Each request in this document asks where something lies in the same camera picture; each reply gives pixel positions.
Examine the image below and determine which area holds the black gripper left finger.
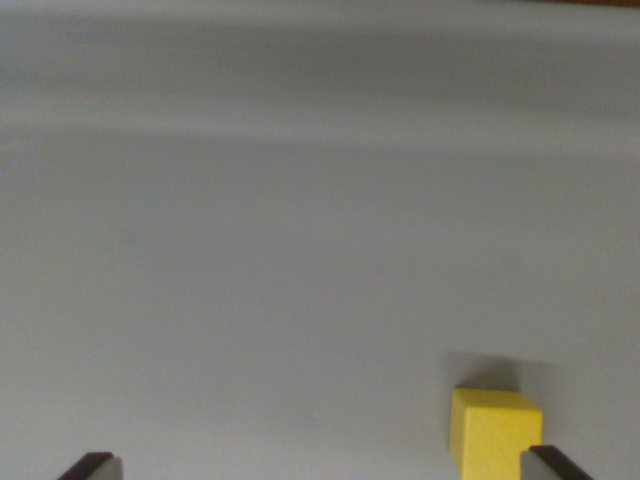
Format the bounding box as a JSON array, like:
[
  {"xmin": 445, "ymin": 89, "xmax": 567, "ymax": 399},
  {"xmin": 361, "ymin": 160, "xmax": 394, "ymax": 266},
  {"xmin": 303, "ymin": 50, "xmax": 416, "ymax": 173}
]
[{"xmin": 57, "ymin": 452, "xmax": 123, "ymax": 480}]

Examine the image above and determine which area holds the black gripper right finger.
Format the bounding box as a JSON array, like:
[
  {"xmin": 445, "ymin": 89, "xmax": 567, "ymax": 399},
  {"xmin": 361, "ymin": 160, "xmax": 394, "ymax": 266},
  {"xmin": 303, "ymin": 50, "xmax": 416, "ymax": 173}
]
[{"xmin": 520, "ymin": 444, "xmax": 596, "ymax": 480}]

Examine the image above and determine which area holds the yellow cube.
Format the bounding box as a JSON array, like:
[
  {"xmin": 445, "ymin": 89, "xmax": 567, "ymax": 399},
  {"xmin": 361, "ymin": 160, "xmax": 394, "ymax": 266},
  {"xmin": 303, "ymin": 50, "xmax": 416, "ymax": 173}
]
[{"xmin": 448, "ymin": 387, "xmax": 544, "ymax": 480}]

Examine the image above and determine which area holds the grey plastic bin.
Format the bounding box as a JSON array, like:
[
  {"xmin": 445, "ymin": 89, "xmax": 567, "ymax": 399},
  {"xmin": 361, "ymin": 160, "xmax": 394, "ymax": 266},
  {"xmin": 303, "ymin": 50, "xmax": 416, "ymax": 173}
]
[{"xmin": 0, "ymin": 0, "xmax": 640, "ymax": 480}]

